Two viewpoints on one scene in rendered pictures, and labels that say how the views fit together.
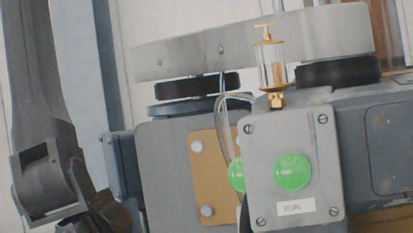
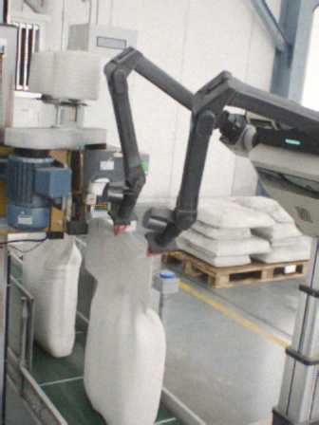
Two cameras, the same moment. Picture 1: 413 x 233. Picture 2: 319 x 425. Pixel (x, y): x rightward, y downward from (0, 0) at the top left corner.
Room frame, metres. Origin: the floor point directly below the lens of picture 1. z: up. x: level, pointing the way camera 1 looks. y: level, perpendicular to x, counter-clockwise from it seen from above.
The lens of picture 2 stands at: (2.21, 1.73, 1.59)
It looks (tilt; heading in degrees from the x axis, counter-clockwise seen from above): 12 degrees down; 227
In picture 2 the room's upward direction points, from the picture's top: 5 degrees clockwise
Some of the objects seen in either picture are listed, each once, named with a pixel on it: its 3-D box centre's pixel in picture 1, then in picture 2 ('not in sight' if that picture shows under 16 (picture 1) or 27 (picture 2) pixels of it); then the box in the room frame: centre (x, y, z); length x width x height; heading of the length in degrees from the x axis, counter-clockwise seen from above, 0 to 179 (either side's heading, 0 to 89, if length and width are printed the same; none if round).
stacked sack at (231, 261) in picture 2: not in sight; (211, 250); (-1.65, -1.69, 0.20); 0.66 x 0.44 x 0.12; 80
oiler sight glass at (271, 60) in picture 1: (271, 64); not in sight; (0.74, -0.06, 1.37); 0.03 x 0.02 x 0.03; 80
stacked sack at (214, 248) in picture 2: not in sight; (230, 243); (-1.67, -1.49, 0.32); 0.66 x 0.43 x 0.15; 172
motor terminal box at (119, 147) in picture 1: (136, 170); (52, 185); (1.19, 0.11, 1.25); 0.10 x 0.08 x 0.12; 15
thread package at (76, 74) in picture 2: not in sight; (76, 75); (1.07, 0.02, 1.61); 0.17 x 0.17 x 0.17
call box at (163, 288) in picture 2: not in sight; (165, 283); (0.61, 0.08, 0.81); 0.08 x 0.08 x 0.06; 80
